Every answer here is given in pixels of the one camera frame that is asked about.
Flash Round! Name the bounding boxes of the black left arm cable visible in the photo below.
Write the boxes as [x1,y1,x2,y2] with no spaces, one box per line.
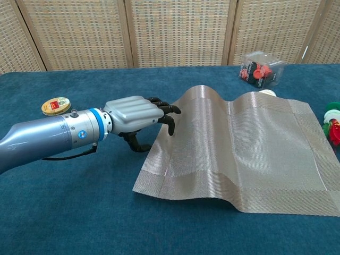
[41,143,99,162]

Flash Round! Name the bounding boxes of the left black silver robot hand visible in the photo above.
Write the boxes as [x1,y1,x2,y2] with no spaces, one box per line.
[103,95,182,154]

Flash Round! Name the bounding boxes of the red green feather shuttlecock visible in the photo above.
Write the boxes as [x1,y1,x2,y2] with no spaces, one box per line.
[321,102,340,146]

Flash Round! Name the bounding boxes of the blue table cover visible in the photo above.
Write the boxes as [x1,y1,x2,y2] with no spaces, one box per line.
[0,63,340,255]

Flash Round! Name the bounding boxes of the grey woven placemat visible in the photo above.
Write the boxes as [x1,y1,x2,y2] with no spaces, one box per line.
[132,84,340,217]

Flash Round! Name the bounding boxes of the woven wood folding screen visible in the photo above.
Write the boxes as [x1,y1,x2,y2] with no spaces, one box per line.
[0,0,340,75]

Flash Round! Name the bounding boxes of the round gold tin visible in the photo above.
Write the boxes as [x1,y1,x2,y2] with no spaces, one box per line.
[41,97,72,116]

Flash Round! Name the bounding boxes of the clear box red black pieces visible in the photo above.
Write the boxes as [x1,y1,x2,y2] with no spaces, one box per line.
[238,52,286,90]

